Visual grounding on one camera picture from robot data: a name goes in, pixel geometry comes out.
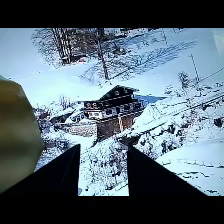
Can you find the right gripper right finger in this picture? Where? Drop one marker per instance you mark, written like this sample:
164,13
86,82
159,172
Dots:
151,180

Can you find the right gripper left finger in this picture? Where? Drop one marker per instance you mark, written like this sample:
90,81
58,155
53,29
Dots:
58,178

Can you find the cream garment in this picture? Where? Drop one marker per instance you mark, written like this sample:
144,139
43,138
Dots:
15,133

